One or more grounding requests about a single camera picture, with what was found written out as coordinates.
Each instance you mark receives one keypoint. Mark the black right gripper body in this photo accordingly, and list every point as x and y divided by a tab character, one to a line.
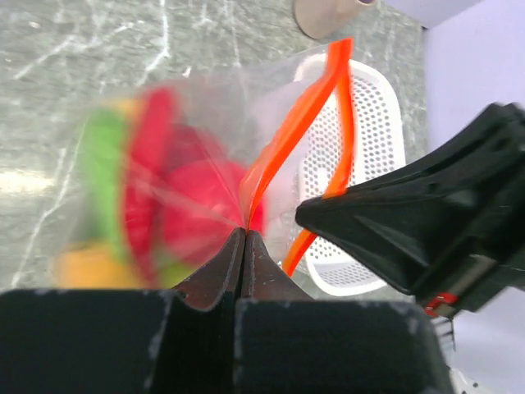
468	268

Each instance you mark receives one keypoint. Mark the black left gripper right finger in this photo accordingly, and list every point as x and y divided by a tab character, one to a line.
262	278

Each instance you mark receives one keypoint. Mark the orange peach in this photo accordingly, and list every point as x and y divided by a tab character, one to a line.
93	266

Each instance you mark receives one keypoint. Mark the dark red wrinkled fruit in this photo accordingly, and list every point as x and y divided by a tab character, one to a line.
190	144

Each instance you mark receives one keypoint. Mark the red apple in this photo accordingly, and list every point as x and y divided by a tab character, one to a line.
202	209

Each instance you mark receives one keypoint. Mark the green pear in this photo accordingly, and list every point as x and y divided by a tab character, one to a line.
172	271

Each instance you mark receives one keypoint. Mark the clear zip top bag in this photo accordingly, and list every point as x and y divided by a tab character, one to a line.
260	118

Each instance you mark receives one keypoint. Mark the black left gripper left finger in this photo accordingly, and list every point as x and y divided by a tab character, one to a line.
204	289

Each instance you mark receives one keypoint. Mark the beige mug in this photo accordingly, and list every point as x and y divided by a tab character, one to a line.
317	19

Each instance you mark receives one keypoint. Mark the white perforated plastic basket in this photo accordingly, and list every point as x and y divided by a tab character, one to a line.
379	145

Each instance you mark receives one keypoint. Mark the green bitter gourd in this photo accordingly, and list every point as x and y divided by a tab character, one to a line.
102	151

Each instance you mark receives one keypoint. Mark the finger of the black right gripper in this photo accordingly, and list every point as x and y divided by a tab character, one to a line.
470	186
410	250

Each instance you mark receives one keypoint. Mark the red chili pepper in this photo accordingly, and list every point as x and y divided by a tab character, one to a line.
145	156

